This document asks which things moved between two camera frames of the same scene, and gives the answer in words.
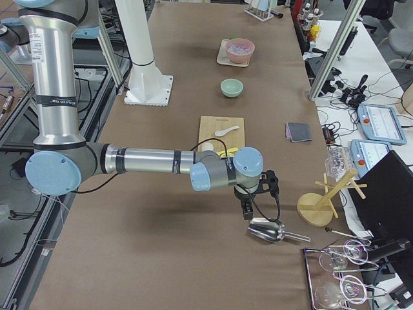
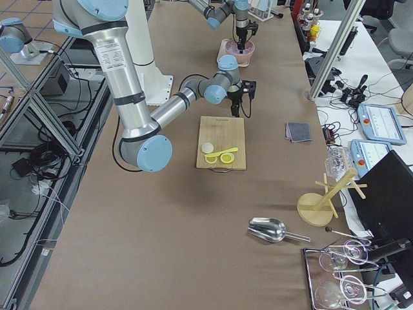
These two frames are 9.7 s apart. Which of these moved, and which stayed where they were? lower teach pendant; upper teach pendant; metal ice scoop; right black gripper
Moved: right black gripper
Stayed: upper teach pendant; lower teach pendant; metal ice scoop
